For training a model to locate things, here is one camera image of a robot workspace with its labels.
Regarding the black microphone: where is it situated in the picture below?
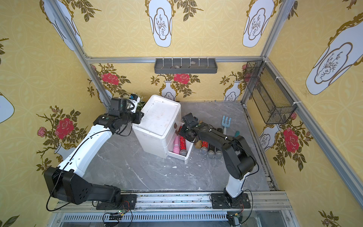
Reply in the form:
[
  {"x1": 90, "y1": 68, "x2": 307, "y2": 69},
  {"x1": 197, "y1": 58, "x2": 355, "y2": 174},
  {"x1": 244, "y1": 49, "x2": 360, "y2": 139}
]
[
  {"x1": 207, "y1": 143, "x2": 216, "y2": 159},
  {"x1": 215, "y1": 128, "x2": 223, "y2": 159}
]

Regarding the red glitter microphone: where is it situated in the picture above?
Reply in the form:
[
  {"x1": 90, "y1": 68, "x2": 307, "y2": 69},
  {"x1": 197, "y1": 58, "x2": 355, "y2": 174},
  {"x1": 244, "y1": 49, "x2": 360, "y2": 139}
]
[
  {"x1": 199, "y1": 141, "x2": 209, "y2": 155},
  {"x1": 179, "y1": 135, "x2": 188, "y2": 157}
]

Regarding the pink microphone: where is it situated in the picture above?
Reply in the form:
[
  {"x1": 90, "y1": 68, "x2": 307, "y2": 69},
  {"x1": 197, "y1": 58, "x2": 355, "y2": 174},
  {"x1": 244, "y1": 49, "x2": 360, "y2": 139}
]
[{"x1": 173, "y1": 135, "x2": 181, "y2": 155}]

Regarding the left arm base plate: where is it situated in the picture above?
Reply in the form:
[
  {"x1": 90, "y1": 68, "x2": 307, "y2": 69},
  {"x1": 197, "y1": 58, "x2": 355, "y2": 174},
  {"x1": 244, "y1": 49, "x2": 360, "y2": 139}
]
[{"x1": 96, "y1": 194, "x2": 137, "y2": 211}]

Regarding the white bottom drawer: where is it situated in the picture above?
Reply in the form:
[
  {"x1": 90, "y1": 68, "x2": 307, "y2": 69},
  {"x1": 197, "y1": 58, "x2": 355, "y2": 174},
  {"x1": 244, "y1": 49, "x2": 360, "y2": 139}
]
[{"x1": 167, "y1": 134, "x2": 194, "y2": 165}]

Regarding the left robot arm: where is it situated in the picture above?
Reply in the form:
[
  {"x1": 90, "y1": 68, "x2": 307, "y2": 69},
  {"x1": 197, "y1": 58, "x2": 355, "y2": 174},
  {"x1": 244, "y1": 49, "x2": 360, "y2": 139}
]
[{"x1": 44, "y1": 94, "x2": 144, "y2": 209}]

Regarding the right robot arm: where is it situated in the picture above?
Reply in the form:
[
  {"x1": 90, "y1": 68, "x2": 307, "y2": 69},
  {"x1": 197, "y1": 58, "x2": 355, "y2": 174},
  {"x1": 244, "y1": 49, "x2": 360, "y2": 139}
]
[{"x1": 179, "y1": 113, "x2": 258, "y2": 199}]

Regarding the black wire mesh basket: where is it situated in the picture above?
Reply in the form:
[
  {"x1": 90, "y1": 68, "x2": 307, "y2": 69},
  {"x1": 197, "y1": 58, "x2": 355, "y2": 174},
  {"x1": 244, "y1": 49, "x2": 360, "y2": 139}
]
[{"x1": 244, "y1": 61, "x2": 297, "y2": 124}]

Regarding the grey wall shelf tray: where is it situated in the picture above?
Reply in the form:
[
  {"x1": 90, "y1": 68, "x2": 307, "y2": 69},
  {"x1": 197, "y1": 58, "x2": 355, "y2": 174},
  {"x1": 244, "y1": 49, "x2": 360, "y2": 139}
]
[{"x1": 154, "y1": 57, "x2": 218, "y2": 74}]

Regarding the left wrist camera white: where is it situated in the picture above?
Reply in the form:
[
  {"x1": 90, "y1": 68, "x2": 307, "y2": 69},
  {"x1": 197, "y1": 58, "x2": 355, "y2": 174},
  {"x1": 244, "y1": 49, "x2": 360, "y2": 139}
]
[{"x1": 129, "y1": 94, "x2": 140, "y2": 113}]

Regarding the light blue garden fork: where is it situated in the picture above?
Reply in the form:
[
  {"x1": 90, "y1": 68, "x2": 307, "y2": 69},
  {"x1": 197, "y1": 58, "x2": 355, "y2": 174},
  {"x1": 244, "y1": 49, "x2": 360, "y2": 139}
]
[{"x1": 221, "y1": 115, "x2": 232, "y2": 134}]

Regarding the small green potted plant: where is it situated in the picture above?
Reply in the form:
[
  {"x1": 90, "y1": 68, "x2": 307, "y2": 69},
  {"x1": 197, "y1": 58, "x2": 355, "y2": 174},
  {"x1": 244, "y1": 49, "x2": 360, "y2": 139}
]
[{"x1": 134, "y1": 94, "x2": 146, "y2": 111}]

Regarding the white three-drawer cabinet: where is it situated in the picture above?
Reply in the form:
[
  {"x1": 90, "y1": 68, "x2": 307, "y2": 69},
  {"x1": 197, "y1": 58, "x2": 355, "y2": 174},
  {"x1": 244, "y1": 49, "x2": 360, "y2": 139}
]
[{"x1": 133, "y1": 95, "x2": 181, "y2": 159}]

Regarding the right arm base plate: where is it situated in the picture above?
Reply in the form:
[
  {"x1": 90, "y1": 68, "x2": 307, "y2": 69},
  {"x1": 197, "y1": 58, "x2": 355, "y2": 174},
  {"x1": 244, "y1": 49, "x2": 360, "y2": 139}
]
[{"x1": 209, "y1": 193, "x2": 251, "y2": 210}]

